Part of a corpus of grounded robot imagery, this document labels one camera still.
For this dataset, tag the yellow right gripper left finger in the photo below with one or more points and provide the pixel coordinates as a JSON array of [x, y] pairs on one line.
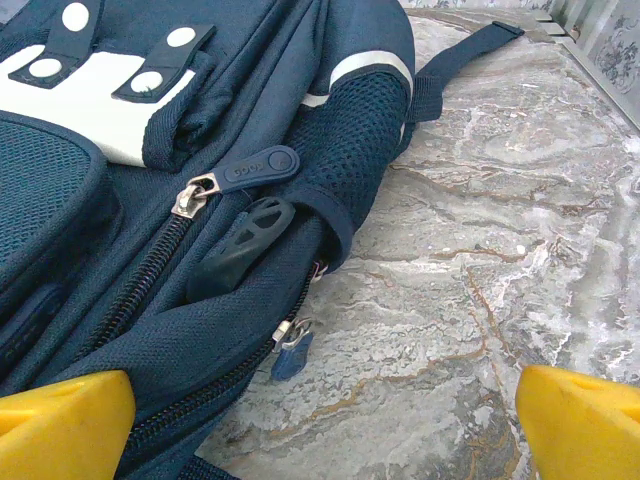
[[65, 430]]

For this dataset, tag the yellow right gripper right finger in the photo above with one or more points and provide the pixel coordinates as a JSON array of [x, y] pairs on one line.
[[585, 430]]

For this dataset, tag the navy blue school backpack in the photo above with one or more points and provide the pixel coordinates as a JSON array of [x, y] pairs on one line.
[[150, 280]]

